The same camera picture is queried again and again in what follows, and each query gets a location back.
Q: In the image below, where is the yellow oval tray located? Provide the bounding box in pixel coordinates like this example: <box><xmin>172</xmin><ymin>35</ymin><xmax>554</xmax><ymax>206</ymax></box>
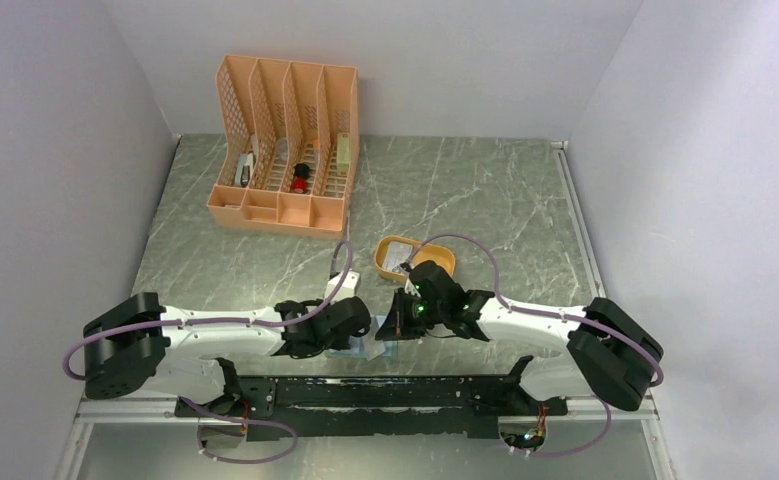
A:
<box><xmin>373</xmin><ymin>235</ymin><xmax>456</xmax><ymax>284</ymax></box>

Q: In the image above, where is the grey white utility knife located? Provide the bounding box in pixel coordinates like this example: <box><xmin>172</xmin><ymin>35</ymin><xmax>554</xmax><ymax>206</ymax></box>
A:
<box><xmin>234</xmin><ymin>151</ymin><xmax>255</xmax><ymax>188</ymax></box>

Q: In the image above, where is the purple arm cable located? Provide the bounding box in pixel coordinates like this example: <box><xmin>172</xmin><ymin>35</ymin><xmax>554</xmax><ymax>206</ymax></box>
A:
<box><xmin>399</xmin><ymin>233</ymin><xmax>666</xmax><ymax>460</ymax></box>
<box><xmin>62</xmin><ymin>239</ymin><xmax>300</xmax><ymax>465</ymax></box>

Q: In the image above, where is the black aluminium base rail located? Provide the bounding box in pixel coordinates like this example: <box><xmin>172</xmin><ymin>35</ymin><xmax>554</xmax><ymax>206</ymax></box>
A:
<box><xmin>74</xmin><ymin>374</ymin><xmax>659</xmax><ymax>442</ymax></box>

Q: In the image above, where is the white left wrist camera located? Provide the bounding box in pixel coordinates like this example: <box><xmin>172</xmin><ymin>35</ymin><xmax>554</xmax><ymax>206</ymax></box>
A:
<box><xmin>324</xmin><ymin>271</ymin><xmax>360</xmax><ymax>302</ymax></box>

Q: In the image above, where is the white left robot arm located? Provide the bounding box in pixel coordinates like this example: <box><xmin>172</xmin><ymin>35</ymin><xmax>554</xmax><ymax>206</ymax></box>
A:
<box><xmin>81</xmin><ymin>292</ymin><xmax>371</xmax><ymax>416</ymax></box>

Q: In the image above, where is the grey credit card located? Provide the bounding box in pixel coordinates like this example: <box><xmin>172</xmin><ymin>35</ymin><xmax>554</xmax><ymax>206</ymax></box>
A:
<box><xmin>382</xmin><ymin>241</ymin><xmax>414</xmax><ymax>272</ymax></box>

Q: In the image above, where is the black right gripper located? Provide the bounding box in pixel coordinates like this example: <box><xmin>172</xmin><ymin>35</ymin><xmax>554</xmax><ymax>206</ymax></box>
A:
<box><xmin>376</xmin><ymin>286</ymin><xmax>447</xmax><ymax>341</ymax></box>

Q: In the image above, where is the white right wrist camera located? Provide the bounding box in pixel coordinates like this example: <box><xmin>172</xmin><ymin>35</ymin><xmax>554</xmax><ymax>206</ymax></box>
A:
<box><xmin>397</xmin><ymin>262</ymin><xmax>418</xmax><ymax>295</ymax></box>

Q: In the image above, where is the pale green eraser box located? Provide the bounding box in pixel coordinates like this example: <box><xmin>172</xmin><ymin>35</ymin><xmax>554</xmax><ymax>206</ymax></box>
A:
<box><xmin>335</xmin><ymin>133</ymin><xmax>351</xmax><ymax>175</ymax></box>

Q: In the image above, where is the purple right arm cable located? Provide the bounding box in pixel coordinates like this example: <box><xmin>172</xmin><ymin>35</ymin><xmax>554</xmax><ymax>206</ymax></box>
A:
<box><xmin>399</xmin><ymin>233</ymin><xmax>666</xmax><ymax>460</ymax></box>

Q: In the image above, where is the orange plastic desk organizer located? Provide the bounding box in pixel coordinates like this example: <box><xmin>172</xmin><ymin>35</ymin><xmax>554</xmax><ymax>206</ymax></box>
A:
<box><xmin>207</xmin><ymin>54</ymin><xmax>360</xmax><ymax>239</ymax></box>

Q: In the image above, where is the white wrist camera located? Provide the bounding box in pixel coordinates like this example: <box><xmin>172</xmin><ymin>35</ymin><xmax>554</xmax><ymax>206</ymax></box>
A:
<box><xmin>324</xmin><ymin>271</ymin><xmax>360</xmax><ymax>302</ymax></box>
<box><xmin>397</xmin><ymin>262</ymin><xmax>418</xmax><ymax>295</ymax></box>

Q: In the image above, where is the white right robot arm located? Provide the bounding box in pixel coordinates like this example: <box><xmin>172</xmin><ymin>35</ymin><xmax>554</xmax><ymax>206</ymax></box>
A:
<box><xmin>375</xmin><ymin>261</ymin><xmax>663</xmax><ymax>414</ymax></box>

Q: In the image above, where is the red black stamp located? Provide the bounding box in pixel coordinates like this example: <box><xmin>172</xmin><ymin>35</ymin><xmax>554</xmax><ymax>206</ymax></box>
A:
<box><xmin>291</xmin><ymin>163</ymin><xmax>311</xmax><ymax>194</ymax></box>

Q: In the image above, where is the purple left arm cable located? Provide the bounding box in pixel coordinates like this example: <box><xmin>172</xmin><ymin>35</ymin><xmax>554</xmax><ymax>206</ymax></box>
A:
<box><xmin>62</xmin><ymin>239</ymin><xmax>300</xmax><ymax>465</ymax></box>

